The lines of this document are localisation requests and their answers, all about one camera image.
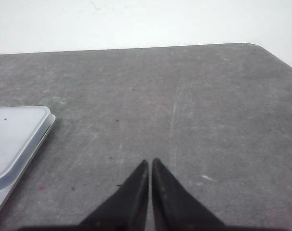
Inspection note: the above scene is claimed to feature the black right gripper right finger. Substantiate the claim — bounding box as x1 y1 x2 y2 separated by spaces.
152 158 226 228

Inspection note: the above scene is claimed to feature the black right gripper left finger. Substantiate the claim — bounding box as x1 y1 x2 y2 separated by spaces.
79 160 149 228

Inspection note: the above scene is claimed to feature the silver digital kitchen scale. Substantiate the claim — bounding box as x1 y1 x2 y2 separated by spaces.
0 106 56 211

